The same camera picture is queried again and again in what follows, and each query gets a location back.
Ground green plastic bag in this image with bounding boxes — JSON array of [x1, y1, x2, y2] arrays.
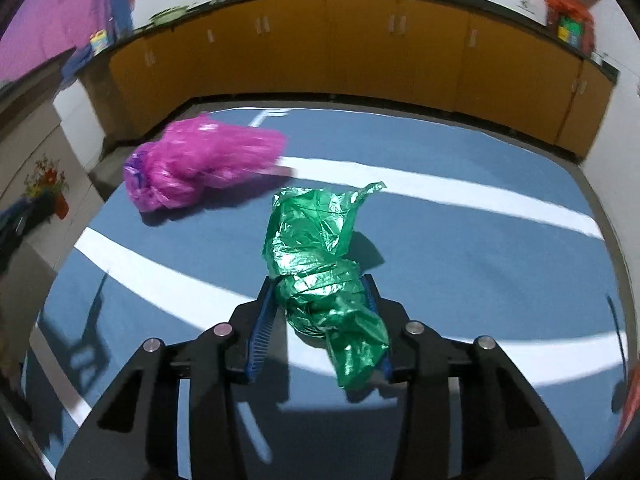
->
[[262, 182, 390, 390]]

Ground red plastic trash basket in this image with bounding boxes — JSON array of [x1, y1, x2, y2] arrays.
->
[[616, 363, 640, 440]]

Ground lower wooden kitchen cabinets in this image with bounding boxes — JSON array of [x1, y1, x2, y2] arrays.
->
[[78, 0, 616, 158]]

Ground blue white striped tablecloth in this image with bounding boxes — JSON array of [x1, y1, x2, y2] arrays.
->
[[23, 107, 628, 479]]

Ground magenta plastic bag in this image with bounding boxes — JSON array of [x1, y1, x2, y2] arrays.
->
[[124, 114, 286, 214]]

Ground white tiled counter with flowers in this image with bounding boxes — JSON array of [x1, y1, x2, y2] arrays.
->
[[1, 50, 103, 271]]

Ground red bag with boxes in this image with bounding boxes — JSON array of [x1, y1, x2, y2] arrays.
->
[[544, 0, 596, 56]]

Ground green basin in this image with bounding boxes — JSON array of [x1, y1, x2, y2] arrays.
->
[[150, 6, 189, 26]]

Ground purple hanging sheet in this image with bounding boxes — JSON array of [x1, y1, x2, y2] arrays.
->
[[1, 0, 134, 81]]

